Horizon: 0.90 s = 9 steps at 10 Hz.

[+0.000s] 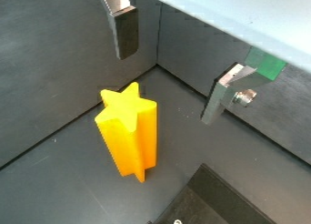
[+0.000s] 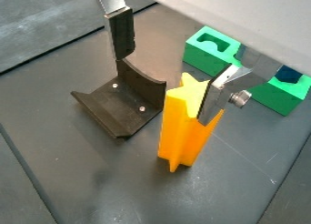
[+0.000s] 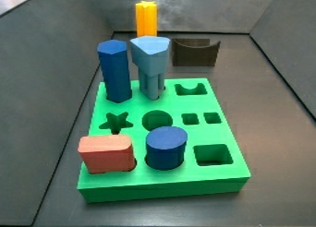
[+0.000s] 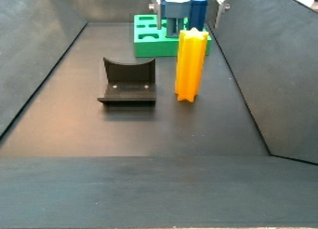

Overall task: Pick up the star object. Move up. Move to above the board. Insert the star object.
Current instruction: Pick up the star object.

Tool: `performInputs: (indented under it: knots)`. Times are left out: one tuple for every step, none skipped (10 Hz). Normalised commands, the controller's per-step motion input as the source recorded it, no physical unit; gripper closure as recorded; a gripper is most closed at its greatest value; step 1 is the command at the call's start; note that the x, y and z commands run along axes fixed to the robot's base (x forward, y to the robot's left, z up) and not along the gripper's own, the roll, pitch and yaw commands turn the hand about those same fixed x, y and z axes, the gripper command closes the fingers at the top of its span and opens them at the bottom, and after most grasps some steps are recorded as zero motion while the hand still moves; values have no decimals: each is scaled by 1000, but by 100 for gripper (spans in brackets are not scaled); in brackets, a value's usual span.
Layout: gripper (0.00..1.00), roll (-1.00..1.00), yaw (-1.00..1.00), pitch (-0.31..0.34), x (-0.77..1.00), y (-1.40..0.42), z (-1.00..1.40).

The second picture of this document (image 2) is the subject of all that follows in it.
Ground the orange star-shaped block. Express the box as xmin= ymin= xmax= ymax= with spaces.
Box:
xmin=157 ymin=73 xmax=222 ymax=172

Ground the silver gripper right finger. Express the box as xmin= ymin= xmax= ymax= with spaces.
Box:
xmin=196 ymin=45 xmax=282 ymax=126

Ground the green shape sorter board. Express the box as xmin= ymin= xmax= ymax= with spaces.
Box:
xmin=182 ymin=26 xmax=311 ymax=120

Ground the dark blue hexagonal block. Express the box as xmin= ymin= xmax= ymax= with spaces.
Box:
xmin=276 ymin=66 xmax=302 ymax=84

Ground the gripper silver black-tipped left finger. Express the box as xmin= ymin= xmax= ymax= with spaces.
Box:
xmin=96 ymin=0 xmax=134 ymax=60

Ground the black curved arch block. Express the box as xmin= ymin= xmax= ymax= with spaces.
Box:
xmin=72 ymin=59 xmax=166 ymax=138

